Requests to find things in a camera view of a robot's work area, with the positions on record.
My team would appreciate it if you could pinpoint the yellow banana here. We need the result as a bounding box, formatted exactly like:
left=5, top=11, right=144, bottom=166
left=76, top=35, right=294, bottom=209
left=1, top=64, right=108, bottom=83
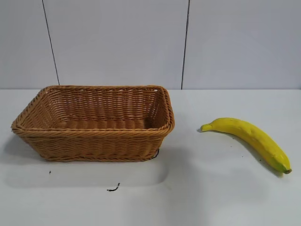
left=200, top=117, right=293, bottom=175

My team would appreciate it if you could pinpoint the brown woven wicker basket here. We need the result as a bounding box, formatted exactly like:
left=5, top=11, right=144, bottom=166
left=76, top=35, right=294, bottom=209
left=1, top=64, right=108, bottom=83
left=10, top=84, right=176, bottom=163

